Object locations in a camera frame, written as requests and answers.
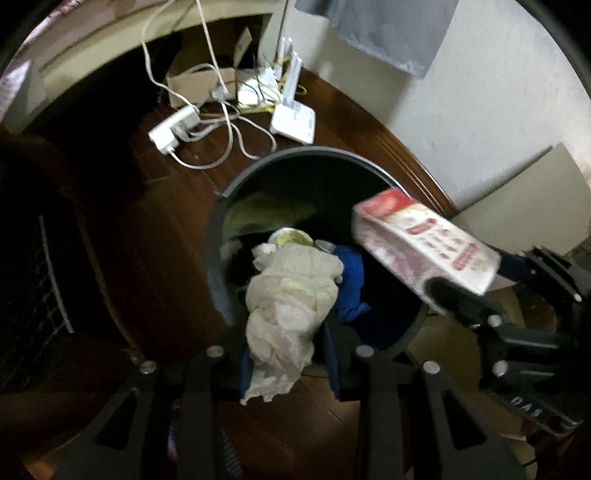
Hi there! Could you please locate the white network box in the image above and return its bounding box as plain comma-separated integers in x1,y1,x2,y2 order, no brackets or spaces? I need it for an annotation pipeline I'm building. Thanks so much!
236,67,280,109

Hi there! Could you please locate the white cable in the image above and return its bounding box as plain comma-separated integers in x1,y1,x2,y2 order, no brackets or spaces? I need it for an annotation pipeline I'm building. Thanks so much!
141,0,232,112

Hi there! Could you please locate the white power strip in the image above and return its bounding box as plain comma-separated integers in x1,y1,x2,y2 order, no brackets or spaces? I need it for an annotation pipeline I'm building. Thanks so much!
148,105,202,155

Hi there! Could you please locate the blue cloth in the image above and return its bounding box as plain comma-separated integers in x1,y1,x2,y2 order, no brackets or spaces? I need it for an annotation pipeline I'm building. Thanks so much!
330,244,372,324

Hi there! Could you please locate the white power cord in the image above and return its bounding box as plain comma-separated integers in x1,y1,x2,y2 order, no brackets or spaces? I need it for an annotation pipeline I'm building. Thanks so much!
168,99,278,171

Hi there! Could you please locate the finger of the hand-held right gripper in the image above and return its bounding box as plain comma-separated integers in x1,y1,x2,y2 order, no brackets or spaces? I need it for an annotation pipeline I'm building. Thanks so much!
426,278,509,334
495,246,583,302

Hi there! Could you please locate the beige paper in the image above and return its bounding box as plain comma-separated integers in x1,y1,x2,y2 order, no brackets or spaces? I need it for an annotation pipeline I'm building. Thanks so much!
240,242,346,406

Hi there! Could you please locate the grey board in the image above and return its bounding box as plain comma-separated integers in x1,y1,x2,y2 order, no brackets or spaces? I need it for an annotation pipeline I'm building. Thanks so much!
455,144,591,259

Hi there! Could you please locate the white router with antennas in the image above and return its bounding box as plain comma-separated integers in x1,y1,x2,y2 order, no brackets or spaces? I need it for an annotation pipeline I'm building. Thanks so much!
269,37,316,145

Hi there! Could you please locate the wire rack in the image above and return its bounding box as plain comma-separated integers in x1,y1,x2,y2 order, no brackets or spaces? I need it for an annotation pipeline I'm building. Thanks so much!
0,215,75,379

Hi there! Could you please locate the red and white carton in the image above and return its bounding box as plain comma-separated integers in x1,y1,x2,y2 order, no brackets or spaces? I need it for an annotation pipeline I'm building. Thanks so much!
351,187,503,315

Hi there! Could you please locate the brown cardboard box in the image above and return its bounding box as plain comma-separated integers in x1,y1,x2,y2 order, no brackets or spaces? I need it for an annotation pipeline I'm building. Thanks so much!
165,28,254,109

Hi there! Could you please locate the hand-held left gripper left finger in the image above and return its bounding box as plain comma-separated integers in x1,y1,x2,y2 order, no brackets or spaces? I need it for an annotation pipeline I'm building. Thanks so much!
51,323,252,480

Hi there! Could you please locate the black trash bin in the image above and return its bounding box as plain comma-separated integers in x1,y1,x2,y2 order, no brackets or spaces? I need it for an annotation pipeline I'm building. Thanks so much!
205,147,432,365

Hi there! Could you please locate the grey hanging cloth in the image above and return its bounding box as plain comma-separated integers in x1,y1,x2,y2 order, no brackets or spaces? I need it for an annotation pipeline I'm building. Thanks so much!
294,0,460,80

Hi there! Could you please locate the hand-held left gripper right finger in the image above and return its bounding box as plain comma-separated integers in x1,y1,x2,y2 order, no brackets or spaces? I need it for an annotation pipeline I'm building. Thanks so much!
321,318,527,480

